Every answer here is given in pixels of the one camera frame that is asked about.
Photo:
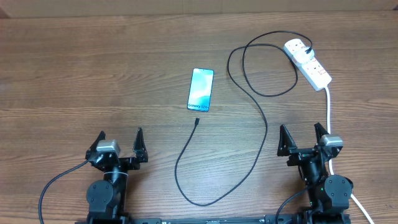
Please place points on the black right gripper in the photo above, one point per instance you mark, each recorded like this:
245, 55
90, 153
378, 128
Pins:
286, 148

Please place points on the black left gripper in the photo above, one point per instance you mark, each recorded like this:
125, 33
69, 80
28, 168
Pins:
132, 163

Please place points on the Samsung Galaxy smartphone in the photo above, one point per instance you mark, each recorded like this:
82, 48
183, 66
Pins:
199, 96

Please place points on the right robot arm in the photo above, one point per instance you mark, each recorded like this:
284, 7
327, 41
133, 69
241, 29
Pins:
328, 194

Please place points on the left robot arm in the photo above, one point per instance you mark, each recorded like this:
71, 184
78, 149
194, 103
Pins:
107, 197

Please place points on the white charger plug adapter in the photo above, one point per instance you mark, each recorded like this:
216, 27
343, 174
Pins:
303, 55

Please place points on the white power strip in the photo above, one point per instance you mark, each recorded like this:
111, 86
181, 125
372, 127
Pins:
313, 71

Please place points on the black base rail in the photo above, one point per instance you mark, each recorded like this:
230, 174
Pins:
267, 219

